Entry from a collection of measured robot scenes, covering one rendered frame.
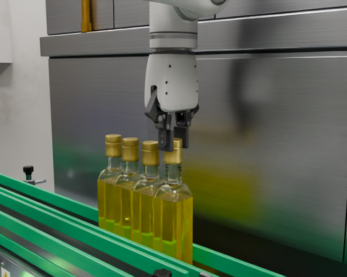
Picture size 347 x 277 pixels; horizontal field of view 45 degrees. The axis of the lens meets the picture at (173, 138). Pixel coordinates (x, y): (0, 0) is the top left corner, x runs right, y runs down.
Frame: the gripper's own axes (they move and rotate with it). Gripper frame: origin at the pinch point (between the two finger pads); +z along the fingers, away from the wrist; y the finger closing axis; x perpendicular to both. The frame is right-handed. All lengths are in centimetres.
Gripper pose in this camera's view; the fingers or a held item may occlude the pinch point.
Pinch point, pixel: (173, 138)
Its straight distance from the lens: 77.1
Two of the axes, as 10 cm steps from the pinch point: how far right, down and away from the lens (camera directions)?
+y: -6.6, 1.2, -7.4
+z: 0.0, 9.9, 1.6
